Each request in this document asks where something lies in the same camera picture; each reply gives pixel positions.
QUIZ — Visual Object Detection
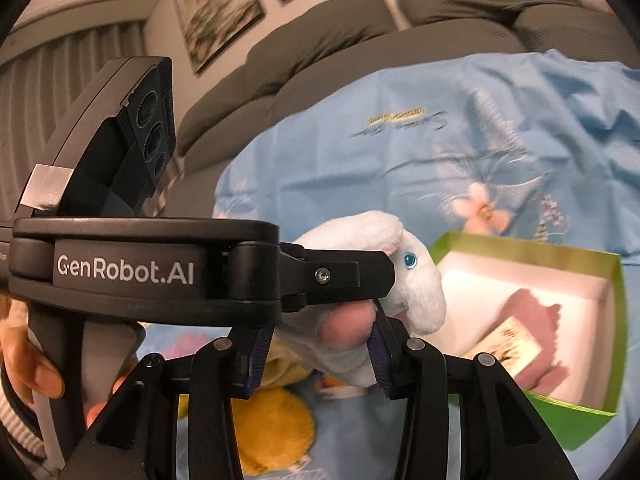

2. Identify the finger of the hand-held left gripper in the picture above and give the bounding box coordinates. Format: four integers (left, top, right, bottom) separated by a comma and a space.
277, 242, 397, 321

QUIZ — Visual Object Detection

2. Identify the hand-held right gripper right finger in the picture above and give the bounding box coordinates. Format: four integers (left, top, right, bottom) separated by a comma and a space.
369, 305, 581, 480

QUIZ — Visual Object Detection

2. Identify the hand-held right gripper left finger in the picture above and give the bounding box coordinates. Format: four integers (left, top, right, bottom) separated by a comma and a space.
65, 325, 277, 480

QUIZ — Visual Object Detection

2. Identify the yellow plush toy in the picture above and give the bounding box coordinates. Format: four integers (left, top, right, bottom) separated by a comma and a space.
180, 335, 319, 479

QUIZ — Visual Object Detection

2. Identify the green cardboard box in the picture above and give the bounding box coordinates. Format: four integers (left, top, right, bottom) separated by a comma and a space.
429, 231, 629, 454

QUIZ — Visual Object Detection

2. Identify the person's left forearm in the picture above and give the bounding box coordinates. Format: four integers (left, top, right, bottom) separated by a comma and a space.
0, 367, 63, 478

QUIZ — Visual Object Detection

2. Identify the person's left hand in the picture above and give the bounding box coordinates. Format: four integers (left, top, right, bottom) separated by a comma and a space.
0, 295, 127, 431

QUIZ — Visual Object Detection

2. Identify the blue floral printed blanket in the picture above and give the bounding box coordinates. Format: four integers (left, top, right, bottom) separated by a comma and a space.
140, 49, 640, 480

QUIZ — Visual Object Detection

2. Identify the beige printed card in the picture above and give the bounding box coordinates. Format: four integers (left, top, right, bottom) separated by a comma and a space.
467, 316, 545, 377

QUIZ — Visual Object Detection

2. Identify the pink cloth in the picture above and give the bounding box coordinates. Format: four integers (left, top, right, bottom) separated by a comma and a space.
492, 287, 572, 397

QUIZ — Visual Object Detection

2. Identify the grey curtain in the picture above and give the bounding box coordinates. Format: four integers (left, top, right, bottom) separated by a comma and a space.
0, 20, 151, 222

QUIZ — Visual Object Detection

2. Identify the grey sofa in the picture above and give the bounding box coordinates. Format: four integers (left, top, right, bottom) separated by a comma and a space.
177, 0, 640, 181

